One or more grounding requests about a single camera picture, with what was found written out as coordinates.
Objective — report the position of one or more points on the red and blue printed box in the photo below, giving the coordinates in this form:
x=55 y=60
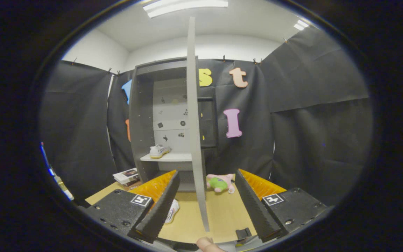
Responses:
x=46 y=157

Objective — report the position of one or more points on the white cabinet shelf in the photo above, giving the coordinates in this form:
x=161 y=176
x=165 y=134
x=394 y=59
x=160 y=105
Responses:
x=168 y=157

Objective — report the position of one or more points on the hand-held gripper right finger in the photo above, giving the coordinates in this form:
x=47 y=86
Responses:
x=254 y=206

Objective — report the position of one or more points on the stack of books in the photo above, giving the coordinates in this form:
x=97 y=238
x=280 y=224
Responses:
x=126 y=176

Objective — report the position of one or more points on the grey shoe cabinet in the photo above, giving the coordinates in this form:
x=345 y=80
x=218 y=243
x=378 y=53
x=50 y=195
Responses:
x=140 y=122

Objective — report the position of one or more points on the pink and green plush toy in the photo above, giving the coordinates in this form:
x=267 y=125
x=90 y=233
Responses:
x=219 y=182

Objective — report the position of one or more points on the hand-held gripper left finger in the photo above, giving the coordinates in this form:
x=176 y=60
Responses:
x=161 y=210

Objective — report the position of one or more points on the long ceiling light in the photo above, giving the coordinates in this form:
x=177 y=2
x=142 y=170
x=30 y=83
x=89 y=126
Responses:
x=184 y=6
x=301 y=25

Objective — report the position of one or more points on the white tray with small items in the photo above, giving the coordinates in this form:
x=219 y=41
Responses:
x=64 y=189

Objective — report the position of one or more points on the white canvas shoe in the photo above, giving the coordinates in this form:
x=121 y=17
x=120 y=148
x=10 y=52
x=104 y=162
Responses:
x=158 y=151
x=172 y=211

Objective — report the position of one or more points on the grey shoe cabinet door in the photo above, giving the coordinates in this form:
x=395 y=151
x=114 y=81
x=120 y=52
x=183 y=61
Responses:
x=194 y=140

